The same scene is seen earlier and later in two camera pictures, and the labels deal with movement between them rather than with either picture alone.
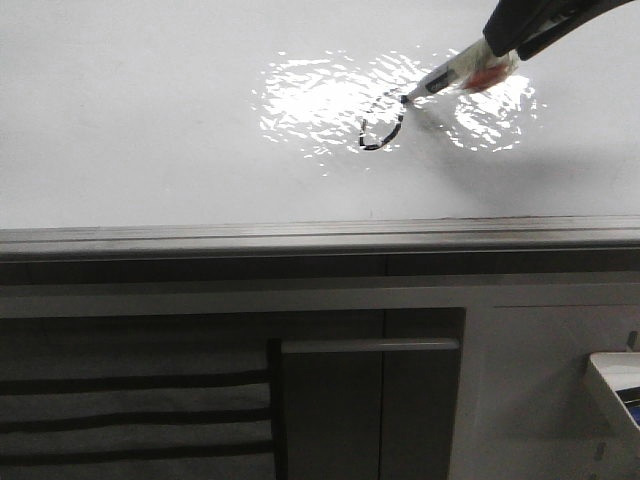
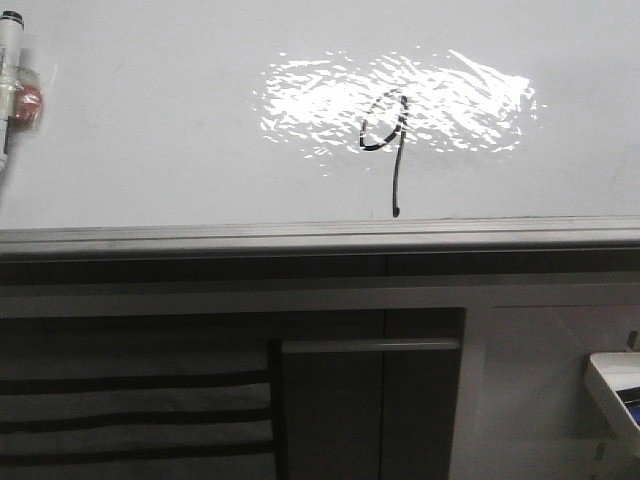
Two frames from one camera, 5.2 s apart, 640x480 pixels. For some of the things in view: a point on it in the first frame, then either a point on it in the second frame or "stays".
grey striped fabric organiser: [136, 410] stays
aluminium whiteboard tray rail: [323, 239] stays
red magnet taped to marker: [487, 76] → [27, 107]
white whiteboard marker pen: [475, 69] → [11, 50]
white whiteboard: [187, 111] stays
